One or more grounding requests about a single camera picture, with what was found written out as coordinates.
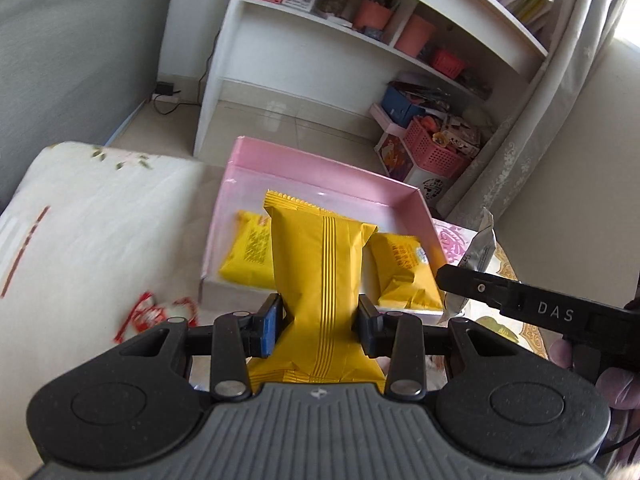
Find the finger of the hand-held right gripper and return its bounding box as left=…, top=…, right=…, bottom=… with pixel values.
left=435, top=264, right=521, bottom=313

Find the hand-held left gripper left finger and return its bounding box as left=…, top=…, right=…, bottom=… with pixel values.
left=117, top=294, right=283, bottom=402

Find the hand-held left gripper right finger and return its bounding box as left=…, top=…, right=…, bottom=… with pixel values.
left=352, top=294, right=528, bottom=397

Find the silver striped snack packet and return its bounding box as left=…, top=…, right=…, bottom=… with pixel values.
left=440, top=207, right=497, bottom=325

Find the yellow striped snack packet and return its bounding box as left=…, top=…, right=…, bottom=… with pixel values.
left=247, top=189, right=388, bottom=393

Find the red white snack packet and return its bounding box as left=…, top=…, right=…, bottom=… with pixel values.
left=115, top=291, right=201, bottom=343

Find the pink cardboard box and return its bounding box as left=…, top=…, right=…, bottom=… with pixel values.
left=200, top=135, right=448, bottom=326

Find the person's right hand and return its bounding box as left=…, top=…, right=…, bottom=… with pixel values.
left=548, top=337, right=640, bottom=413

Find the yellow printed snack packet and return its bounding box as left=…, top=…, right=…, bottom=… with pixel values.
left=218, top=210, right=276, bottom=288
left=369, top=232, right=445, bottom=311

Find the white patterned box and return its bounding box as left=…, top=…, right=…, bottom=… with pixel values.
left=405, top=167, right=451, bottom=206

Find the large pink basket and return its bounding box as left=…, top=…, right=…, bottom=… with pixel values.
left=402, top=117, right=471, bottom=178

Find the orange printed carton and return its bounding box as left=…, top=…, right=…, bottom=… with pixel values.
left=374, top=130, right=416, bottom=183

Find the printed cardboard toy box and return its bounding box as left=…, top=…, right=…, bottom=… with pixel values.
left=442, top=115, right=483, bottom=158

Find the pink tray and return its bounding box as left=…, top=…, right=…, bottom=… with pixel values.
left=369, top=102, right=406, bottom=136

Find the blue storage box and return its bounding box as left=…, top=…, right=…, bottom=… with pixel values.
left=381, top=85, right=426, bottom=128

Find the pale patterned curtain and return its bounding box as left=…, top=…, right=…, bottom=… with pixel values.
left=435, top=0, right=636, bottom=216

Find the small red basket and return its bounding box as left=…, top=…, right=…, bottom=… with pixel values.
left=431, top=49, right=468, bottom=77

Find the coral plastic cup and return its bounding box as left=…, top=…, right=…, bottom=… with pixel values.
left=395, top=14, right=437, bottom=58

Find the white bookshelf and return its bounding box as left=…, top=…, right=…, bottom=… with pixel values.
left=192, top=0, right=551, bottom=161

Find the coral pen cup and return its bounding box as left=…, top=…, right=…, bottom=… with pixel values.
left=354, top=0, right=393, bottom=31

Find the grey sofa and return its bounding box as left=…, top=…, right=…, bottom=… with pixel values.
left=0, top=0, right=183, bottom=201

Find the black power cable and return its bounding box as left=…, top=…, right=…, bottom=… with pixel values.
left=150, top=30, right=221, bottom=117

